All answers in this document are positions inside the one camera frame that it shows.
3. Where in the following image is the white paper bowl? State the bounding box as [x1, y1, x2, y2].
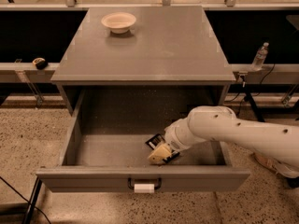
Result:
[101, 12, 136, 34]

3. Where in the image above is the black stand leg right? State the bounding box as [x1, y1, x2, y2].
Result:
[238, 73, 264, 122]

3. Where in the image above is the black drawer handle white grip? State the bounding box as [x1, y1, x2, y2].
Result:
[127, 178, 162, 194]

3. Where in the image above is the grey drawer cabinet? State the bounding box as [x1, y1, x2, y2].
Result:
[50, 5, 236, 116]

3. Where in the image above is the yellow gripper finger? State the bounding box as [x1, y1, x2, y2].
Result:
[148, 143, 172, 164]

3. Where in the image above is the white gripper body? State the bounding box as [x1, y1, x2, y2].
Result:
[164, 119, 199, 152]

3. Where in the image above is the tan shoe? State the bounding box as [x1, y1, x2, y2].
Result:
[253, 153, 277, 173]

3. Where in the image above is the black tripod leg left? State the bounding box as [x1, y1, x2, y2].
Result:
[21, 178, 42, 224]

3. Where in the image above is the black rxbar chocolate bar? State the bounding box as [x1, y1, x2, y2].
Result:
[145, 133, 179, 165]

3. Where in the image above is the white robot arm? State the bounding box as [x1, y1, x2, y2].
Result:
[149, 105, 299, 178]

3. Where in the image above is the clear plastic water bottle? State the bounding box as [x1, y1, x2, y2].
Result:
[251, 42, 269, 71]

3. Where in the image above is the open grey top drawer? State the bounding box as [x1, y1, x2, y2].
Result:
[36, 87, 249, 192]

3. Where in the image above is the grey metal rail shelf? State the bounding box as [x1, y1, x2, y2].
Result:
[0, 63, 59, 83]

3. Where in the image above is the black yellow tape measure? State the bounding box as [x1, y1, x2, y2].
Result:
[33, 58, 48, 70]

